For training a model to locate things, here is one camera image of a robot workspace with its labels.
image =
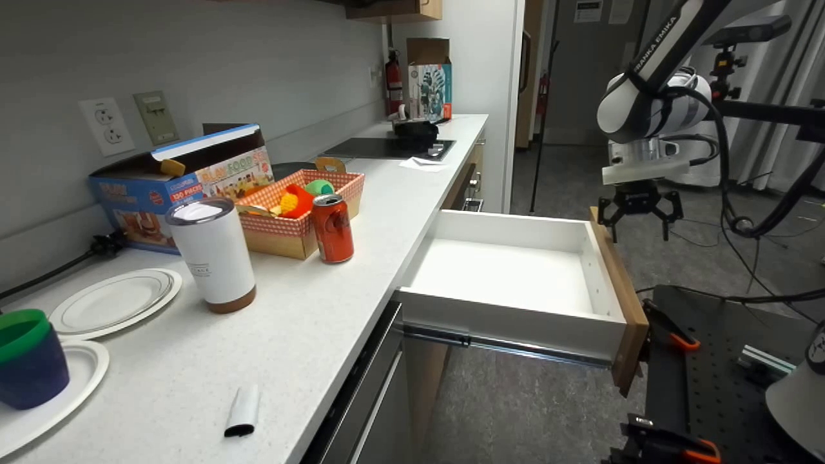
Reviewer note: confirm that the black induction cooktop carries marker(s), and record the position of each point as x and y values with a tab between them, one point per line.
389	150

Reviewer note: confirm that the black pan on cooktop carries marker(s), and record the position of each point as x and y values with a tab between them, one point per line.
415	132

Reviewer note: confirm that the checkered toy food basket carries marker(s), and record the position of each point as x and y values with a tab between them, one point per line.
279	217

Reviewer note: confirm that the colourful toy box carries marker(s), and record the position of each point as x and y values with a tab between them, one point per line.
143	190

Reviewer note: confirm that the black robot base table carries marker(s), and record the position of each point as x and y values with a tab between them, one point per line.
710	393

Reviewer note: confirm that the white top drawer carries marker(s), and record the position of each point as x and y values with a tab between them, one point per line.
533	284

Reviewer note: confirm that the white wall outlet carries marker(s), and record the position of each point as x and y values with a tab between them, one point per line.
107	124

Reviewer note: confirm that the white tumbler with brown base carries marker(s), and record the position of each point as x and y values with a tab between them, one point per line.
212	242

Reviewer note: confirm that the cardboard box on counter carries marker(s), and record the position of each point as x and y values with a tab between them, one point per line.
428	79

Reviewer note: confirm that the red soda can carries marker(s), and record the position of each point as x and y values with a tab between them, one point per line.
334	227

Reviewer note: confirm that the small white marker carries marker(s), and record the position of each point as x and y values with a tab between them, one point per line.
243	413

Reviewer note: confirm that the grey wall switch plate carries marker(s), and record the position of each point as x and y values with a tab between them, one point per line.
156	116

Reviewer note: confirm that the blue cup with green lid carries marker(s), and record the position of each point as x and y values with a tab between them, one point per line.
32	358

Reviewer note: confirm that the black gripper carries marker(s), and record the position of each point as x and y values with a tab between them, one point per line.
639	197

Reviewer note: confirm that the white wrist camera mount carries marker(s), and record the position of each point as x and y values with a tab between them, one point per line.
639	160

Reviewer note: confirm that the orange handled clamp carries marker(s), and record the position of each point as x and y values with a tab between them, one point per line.
678	338
652	445

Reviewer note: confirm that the red fire extinguisher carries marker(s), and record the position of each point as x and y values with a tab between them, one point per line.
392	83

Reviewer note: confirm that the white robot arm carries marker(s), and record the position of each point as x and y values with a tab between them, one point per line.
646	110

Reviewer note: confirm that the black dishwasher front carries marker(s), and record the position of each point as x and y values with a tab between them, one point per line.
349	413

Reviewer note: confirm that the wooden upper cabinet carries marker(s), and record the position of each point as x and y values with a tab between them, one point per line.
397	10

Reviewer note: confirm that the black round hot plate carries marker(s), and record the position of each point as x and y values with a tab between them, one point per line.
290	169

